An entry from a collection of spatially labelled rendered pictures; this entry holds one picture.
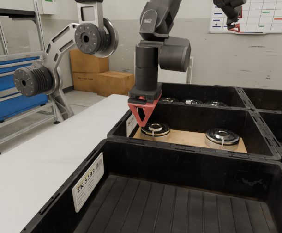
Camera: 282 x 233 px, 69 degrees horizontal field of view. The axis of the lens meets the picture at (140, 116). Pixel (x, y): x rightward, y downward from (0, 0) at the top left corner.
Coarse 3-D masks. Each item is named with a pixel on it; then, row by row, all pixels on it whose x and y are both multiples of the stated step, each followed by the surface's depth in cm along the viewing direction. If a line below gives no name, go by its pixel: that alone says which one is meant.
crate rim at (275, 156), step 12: (204, 108) 71; (216, 108) 70; (228, 108) 70; (120, 120) 61; (252, 120) 62; (108, 132) 54; (264, 132) 54; (168, 144) 48; (180, 144) 48; (252, 156) 44; (264, 156) 44; (276, 156) 44
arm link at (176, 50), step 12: (144, 12) 47; (156, 12) 46; (144, 24) 46; (144, 36) 48; (156, 36) 47; (168, 36) 46; (168, 48) 45; (180, 48) 44; (168, 60) 45; (180, 60) 44
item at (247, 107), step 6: (168, 84) 102; (174, 84) 101; (180, 84) 100; (186, 84) 100; (192, 84) 100; (240, 96) 82; (168, 102) 75; (174, 102) 75; (180, 102) 75; (246, 102) 75; (240, 108) 70; (246, 108) 70
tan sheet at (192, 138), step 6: (138, 132) 75; (174, 132) 75; (180, 132) 75; (186, 132) 75; (192, 132) 75; (138, 138) 71; (174, 138) 71; (180, 138) 71; (186, 138) 71; (192, 138) 71; (198, 138) 71; (204, 138) 71; (240, 138) 71; (186, 144) 67; (192, 144) 67; (198, 144) 67; (204, 144) 67; (240, 144) 67; (234, 150) 64; (240, 150) 64
